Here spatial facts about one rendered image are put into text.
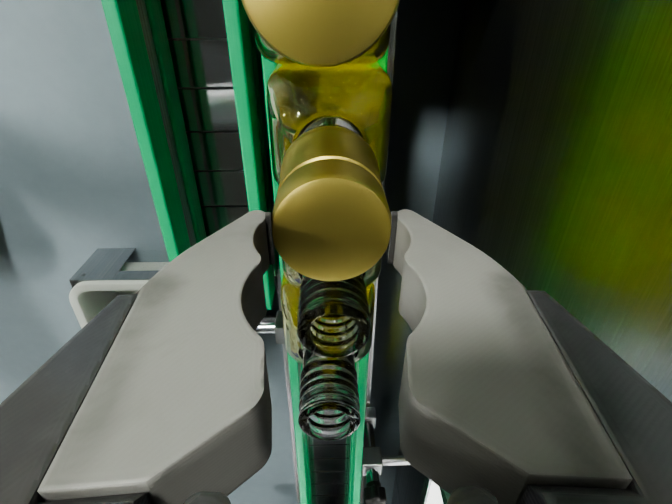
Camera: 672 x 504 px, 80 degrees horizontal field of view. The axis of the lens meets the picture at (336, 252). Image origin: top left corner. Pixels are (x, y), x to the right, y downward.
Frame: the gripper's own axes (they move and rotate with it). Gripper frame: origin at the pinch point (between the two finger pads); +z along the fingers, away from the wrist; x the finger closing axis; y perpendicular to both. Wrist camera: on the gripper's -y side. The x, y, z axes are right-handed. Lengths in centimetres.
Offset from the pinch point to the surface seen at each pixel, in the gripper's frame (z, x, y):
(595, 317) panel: 3.0, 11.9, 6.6
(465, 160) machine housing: 31.2, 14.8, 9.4
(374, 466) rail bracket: 18.5, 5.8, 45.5
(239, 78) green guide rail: 18.9, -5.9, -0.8
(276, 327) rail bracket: 18.7, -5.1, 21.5
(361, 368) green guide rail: 18.9, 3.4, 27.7
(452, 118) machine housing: 38.0, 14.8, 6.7
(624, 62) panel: 7.0, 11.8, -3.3
